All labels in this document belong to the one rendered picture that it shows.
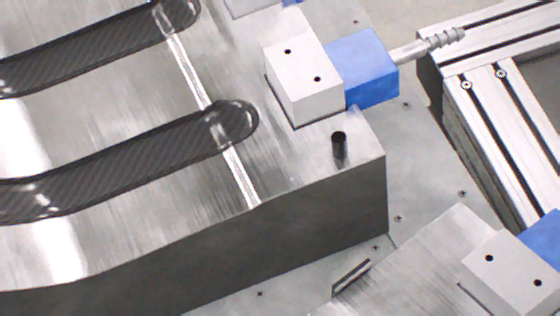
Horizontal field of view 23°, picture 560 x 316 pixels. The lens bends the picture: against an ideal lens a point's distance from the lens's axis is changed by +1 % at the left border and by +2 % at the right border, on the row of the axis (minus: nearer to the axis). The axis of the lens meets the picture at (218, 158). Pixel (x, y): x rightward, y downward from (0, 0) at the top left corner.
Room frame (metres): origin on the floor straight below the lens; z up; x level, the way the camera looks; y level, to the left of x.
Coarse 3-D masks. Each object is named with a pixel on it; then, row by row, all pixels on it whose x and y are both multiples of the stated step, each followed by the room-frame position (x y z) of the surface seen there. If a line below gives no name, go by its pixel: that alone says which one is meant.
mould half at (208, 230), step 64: (0, 0) 0.72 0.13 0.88; (64, 0) 0.70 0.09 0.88; (128, 0) 0.69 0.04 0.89; (128, 64) 0.63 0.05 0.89; (192, 64) 0.61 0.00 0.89; (256, 64) 0.60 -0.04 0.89; (0, 128) 0.59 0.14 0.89; (64, 128) 0.59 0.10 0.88; (128, 128) 0.57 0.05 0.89; (256, 128) 0.56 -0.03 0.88; (320, 128) 0.54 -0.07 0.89; (128, 192) 0.52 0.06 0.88; (192, 192) 0.51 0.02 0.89; (256, 192) 0.50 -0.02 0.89; (320, 192) 0.50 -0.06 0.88; (384, 192) 0.51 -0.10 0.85; (0, 256) 0.48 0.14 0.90; (64, 256) 0.48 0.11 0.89; (128, 256) 0.47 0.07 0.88; (192, 256) 0.48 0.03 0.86; (256, 256) 0.49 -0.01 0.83; (320, 256) 0.50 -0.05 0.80
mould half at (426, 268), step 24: (456, 216) 0.47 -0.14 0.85; (408, 240) 0.46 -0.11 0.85; (432, 240) 0.46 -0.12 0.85; (456, 240) 0.46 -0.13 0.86; (480, 240) 0.45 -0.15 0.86; (384, 264) 0.45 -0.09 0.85; (408, 264) 0.45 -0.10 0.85; (432, 264) 0.44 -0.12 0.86; (456, 264) 0.44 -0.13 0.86; (360, 288) 0.44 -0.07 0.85; (384, 288) 0.43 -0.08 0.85; (408, 288) 0.43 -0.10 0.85; (432, 288) 0.43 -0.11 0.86; (456, 288) 0.42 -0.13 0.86; (312, 312) 0.42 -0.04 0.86; (336, 312) 0.42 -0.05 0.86; (360, 312) 0.42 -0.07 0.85; (384, 312) 0.42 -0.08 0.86; (408, 312) 0.41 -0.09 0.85; (432, 312) 0.41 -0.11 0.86; (456, 312) 0.41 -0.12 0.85; (480, 312) 0.40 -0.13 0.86
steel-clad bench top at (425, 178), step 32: (320, 0) 0.73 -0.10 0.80; (352, 0) 0.72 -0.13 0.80; (320, 32) 0.70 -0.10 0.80; (352, 32) 0.69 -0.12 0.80; (416, 96) 0.62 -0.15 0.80; (384, 128) 0.60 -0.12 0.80; (416, 128) 0.59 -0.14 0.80; (416, 160) 0.56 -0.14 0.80; (448, 160) 0.56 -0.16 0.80; (416, 192) 0.54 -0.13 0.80; (448, 192) 0.53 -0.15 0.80; (480, 192) 0.52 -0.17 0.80; (416, 224) 0.51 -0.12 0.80; (352, 256) 0.49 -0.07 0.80; (384, 256) 0.49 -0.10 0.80; (256, 288) 0.48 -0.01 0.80; (288, 288) 0.48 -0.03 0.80; (320, 288) 0.47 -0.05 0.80
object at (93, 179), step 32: (160, 0) 0.68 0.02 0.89; (192, 0) 0.67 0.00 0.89; (96, 32) 0.67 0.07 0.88; (128, 32) 0.66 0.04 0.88; (160, 32) 0.66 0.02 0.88; (0, 64) 0.65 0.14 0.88; (32, 64) 0.65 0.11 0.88; (64, 64) 0.65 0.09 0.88; (96, 64) 0.63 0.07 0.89; (0, 96) 0.62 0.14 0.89; (160, 128) 0.57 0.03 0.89; (192, 128) 0.56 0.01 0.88; (224, 128) 0.56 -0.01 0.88; (96, 160) 0.55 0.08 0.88; (128, 160) 0.55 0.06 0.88; (160, 160) 0.55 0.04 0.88; (192, 160) 0.53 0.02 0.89; (0, 192) 0.54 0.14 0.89; (32, 192) 0.54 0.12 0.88; (64, 192) 0.54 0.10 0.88; (96, 192) 0.53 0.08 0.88; (0, 224) 0.51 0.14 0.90
